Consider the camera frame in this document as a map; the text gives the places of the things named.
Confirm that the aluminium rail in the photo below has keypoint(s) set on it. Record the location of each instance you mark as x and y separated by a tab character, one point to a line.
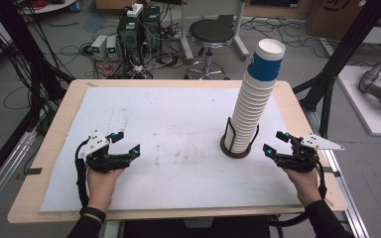
345	188
6	173

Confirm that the white board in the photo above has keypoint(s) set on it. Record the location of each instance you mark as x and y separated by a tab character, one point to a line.
360	109

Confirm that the person's left hand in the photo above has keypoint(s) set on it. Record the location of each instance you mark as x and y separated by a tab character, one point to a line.
102	185

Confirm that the white metal stand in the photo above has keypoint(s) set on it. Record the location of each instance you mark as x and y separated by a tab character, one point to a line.
186	39

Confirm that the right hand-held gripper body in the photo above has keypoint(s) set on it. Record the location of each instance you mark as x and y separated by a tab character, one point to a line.
299	158

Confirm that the person's right hand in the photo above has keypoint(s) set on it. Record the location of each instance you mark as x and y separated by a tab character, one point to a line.
305	185

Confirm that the stack of white ribbed cups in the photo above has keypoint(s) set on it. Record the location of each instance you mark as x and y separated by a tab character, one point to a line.
249	115

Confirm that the black computer tower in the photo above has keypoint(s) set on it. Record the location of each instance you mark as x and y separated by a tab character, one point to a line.
130	33
152	24

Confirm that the blue and white paper cup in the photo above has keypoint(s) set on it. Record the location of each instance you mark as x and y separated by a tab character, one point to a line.
265	64

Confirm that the silver power supply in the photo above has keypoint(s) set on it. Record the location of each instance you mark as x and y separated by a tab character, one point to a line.
112	48
99	48

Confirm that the cardboard box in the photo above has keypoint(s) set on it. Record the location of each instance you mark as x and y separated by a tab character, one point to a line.
334	15

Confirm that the black wristband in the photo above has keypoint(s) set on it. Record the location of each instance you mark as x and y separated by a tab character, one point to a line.
93	214

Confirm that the black round stool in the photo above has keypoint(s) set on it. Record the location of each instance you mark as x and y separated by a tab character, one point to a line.
211	31

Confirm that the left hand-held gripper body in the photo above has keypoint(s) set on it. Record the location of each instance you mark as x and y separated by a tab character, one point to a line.
96	142

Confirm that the person's black clothing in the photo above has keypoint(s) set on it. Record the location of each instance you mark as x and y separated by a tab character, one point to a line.
195	231

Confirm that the black tape strip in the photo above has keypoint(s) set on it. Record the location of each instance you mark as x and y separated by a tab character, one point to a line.
33	171

